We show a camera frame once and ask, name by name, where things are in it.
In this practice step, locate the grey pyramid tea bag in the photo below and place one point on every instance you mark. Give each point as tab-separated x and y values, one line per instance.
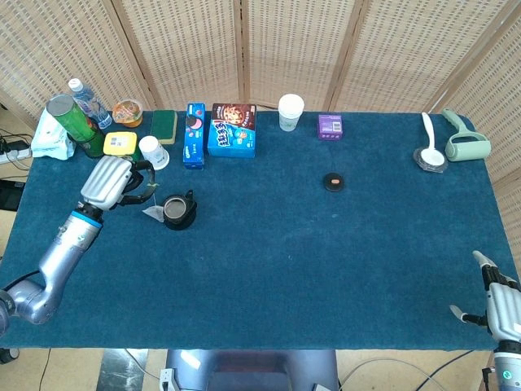
154	212

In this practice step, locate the black box on floor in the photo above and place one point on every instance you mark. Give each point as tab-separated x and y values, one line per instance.
10	195

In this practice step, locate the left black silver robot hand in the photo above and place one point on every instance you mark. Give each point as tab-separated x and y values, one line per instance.
108	179

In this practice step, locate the black lid with orange knob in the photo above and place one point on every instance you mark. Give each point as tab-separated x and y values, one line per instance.
334	185

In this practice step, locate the purple cardboard box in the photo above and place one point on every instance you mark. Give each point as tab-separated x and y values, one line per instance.
329	127

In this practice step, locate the white power strip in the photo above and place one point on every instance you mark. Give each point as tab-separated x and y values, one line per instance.
14	155

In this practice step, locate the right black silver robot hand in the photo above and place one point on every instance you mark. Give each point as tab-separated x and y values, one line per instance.
506	309

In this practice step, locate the orange jelly cup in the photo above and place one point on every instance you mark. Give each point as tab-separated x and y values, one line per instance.
128	112

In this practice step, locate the pale green lint roller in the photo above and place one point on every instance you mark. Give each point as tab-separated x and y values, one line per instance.
468	148

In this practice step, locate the white plastic spoon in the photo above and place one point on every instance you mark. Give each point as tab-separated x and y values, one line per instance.
432	155

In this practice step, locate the blue table cloth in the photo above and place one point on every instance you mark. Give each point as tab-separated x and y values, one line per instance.
285	264

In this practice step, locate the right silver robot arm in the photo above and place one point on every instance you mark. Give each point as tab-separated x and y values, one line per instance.
509	370

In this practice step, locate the black power adapter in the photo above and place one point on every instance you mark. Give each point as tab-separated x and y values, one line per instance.
17	145

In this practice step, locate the white connector bracket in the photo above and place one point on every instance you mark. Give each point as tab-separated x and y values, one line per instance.
166	379

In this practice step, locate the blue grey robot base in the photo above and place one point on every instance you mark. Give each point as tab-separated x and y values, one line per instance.
252	368

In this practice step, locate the clear plastic water bottle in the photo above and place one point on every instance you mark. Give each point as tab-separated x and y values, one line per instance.
91	104

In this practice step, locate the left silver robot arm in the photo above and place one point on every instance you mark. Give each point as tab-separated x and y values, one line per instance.
61	260

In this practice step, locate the upturned white paper cup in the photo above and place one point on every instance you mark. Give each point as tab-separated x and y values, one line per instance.
154	152

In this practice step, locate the green cylindrical can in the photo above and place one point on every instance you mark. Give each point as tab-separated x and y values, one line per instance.
73	120

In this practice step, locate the white wet wipes pack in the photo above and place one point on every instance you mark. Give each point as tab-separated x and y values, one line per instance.
45	140

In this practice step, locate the blue chocolate cookie box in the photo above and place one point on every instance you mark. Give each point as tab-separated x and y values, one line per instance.
232	134

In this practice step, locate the yellow container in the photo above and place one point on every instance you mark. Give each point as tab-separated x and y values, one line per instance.
120	143

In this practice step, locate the green and yellow sponge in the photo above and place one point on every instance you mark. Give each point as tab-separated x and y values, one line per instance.
163	125

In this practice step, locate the black caster wheel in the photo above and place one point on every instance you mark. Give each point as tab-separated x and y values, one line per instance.
9	355

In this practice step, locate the blue Oreo box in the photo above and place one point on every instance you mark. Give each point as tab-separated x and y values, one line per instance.
194	138

